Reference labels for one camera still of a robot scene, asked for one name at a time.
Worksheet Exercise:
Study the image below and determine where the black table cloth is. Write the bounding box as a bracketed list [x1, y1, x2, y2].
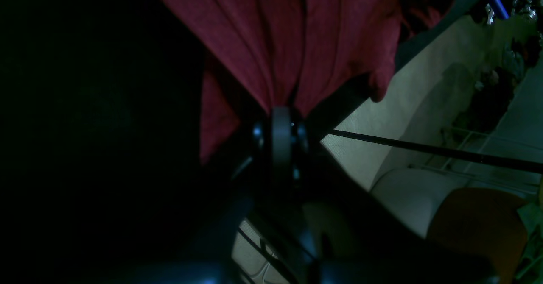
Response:
[0, 0, 501, 284]

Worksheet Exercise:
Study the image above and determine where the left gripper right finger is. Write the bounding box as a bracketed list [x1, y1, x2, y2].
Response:
[294, 123, 500, 284]

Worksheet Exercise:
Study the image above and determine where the red long-sleeve T-shirt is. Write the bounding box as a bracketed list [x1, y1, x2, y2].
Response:
[161, 0, 455, 164]

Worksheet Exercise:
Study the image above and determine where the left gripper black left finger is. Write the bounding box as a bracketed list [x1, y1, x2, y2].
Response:
[182, 107, 291, 284]

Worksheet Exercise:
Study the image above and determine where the black cable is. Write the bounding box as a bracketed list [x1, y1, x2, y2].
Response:
[329, 129, 543, 175]

